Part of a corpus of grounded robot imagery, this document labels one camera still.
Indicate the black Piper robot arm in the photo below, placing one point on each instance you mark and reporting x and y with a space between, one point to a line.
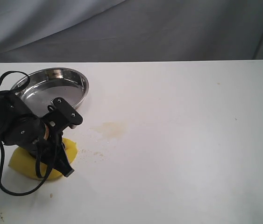
19 125

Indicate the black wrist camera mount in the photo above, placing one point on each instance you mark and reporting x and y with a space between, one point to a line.
61 115

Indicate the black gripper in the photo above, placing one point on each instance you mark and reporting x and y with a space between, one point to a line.
50 147

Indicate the round stainless steel dish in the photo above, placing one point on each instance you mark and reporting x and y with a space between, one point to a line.
48 84

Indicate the grey backdrop cloth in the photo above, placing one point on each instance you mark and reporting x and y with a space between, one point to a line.
130 30

